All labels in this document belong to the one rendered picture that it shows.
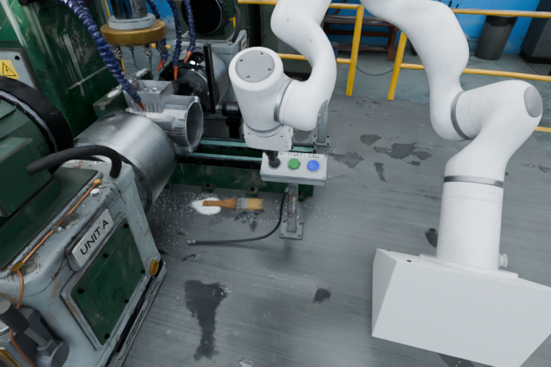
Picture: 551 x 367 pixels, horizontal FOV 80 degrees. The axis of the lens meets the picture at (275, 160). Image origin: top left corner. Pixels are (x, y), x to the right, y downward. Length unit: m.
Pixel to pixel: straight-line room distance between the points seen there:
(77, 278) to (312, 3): 0.61
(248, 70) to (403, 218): 0.79
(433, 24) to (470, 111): 0.21
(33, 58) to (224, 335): 0.86
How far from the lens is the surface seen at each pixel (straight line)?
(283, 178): 0.84
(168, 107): 1.12
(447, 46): 0.84
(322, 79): 0.53
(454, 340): 0.86
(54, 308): 0.66
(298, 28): 0.60
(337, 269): 0.96
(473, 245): 0.82
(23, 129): 0.63
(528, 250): 1.23
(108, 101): 1.10
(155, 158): 0.88
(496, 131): 0.83
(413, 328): 0.83
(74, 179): 0.72
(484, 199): 0.83
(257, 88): 0.50
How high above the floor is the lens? 1.56
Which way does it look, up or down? 35 degrees down
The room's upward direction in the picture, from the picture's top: straight up
